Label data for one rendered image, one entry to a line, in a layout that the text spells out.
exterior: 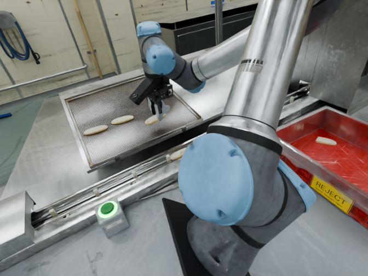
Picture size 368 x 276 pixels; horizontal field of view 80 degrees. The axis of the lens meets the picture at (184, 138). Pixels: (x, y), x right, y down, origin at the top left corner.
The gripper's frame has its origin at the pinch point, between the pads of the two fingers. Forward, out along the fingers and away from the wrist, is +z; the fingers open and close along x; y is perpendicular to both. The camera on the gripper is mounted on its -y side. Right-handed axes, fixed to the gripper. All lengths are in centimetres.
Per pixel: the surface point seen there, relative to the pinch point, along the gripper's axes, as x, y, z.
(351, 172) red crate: -63, 37, 4
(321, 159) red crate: -53, 36, 5
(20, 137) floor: 221, -79, 134
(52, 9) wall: 352, 36, 37
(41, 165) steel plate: 22, -47, 17
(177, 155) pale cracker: -17.5, -2.4, 7.1
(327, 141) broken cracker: -50, 46, 5
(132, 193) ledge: -22.6, -24.3, 5.6
